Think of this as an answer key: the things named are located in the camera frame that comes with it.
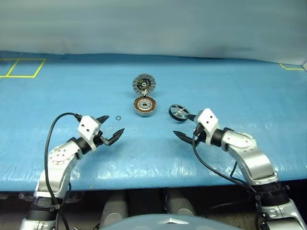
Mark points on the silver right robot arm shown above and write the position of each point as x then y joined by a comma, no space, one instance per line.
249,153

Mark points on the grey robot torso shell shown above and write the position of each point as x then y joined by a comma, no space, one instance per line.
144,224

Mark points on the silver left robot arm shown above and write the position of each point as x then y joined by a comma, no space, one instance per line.
60,155

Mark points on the blue foam table cover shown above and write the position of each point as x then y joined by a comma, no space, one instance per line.
216,95

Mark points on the white foam backdrop sheet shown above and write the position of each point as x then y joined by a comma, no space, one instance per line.
144,24

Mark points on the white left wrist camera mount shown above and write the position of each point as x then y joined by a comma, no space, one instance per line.
87,127

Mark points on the black spoked motor rotor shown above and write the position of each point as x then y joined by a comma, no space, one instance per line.
178,112

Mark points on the silver motor stator housing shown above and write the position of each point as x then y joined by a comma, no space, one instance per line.
145,105

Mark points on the finned motor cover disc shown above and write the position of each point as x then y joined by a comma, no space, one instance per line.
144,83

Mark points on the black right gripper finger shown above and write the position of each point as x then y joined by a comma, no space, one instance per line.
191,117
184,137

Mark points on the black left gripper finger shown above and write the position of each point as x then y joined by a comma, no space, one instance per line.
116,136
103,119

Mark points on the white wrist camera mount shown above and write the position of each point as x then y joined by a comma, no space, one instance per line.
207,119
87,127

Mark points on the grey rounded robot leg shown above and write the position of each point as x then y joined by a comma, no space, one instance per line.
114,208
180,203

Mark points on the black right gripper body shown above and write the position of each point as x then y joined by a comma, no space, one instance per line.
199,134

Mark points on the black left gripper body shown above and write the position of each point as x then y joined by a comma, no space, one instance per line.
99,139

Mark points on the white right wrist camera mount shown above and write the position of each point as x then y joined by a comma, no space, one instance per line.
207,119

